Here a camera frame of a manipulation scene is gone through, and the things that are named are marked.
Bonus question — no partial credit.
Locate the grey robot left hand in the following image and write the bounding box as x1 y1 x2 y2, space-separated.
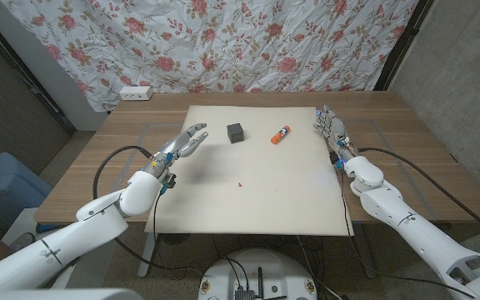
142 122 210 185

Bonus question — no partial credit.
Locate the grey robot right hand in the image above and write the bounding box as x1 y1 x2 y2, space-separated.
312 103 360 168

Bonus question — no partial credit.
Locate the cream foam board mat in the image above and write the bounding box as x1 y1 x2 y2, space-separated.
144 104 354 237

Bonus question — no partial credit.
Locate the orange glue stick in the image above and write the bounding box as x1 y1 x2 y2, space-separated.
270 125 292 145

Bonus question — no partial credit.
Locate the dark grey block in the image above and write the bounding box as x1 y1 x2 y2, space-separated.
226 122 245 144

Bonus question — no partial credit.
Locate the white power strip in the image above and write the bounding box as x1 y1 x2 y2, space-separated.
118 85 154 102

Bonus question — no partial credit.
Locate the black backdrop pole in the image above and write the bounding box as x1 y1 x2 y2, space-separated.
373 0 435 92
0 7 77 134

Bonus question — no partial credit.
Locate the table leg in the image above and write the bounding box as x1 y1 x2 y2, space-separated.
352 224 378 279
137 232 160 278

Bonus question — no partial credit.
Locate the floral backdrop cloth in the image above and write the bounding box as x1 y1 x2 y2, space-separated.
0 0 420 113

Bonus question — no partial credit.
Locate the white robot torso base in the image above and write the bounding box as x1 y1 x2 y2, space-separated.
197 248 318 300

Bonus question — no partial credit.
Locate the white floor box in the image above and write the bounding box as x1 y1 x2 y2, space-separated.
2 207 81 251

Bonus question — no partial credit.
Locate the blue storage bin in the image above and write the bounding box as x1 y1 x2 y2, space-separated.
0 152 53 241

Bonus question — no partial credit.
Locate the white robot chest panel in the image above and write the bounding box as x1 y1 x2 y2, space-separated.
0 287 143 300

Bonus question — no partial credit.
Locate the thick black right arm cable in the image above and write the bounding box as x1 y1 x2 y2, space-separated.
358 146 480 243

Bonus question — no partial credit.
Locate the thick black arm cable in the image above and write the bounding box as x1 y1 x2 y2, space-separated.
358 146 480 243
92 145 203 273

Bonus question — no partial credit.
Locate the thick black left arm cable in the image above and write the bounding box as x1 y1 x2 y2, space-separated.
92 145 203 273

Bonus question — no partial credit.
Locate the thin black left wrist cable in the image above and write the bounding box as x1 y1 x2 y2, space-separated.
152 191 163 239

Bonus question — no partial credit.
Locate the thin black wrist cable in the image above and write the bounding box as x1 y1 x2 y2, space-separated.
339 166 477 299
152 191 163 239

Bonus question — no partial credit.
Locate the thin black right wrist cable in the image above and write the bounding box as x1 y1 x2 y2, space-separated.
339 166 477 299

